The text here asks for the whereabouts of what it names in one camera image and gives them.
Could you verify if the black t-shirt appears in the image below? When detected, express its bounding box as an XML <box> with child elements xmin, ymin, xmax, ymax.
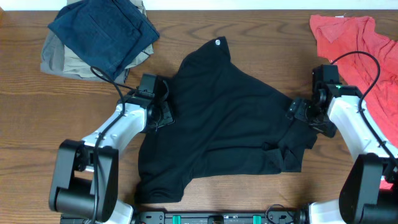
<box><xmin>134</xmin><ymin>37</ymin><xmax>317</xmax><ymax>203</ymax></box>

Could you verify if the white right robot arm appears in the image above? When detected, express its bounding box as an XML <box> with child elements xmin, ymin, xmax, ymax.
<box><xmin>287</xmin><ymin>84</ymin><xmax>397</xmax><ymax>223</ymax></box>

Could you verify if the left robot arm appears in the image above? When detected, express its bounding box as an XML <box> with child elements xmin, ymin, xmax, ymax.
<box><xmin>49</xmin><ymin>93</ymin><xmax>174</xmax><ymax>223</ymax></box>

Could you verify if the red t-shirt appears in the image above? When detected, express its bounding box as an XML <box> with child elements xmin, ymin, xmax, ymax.
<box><xmin>309</xmin><ymin>14</ymin><xmax>398</xmax><ymax>190</ymax></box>

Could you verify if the folded navy blue garment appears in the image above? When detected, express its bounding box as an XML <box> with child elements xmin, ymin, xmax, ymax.
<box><xmin>48</xmin><ymin>0</ymin><xmax>159</xmax><ymax>80</ymax></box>

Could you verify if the folded beige garment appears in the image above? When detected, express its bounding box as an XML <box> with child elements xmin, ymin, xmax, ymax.
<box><xmin>63</xmin><ymin>0</ymin><xmax>154</xmax><ymax>78</ymax></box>

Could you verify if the folded grey garment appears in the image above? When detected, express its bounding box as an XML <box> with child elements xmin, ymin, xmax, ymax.
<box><xmin>40</xmin><ymin>30</ymin><xmax>102</xmax><ymax>82</ymax></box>

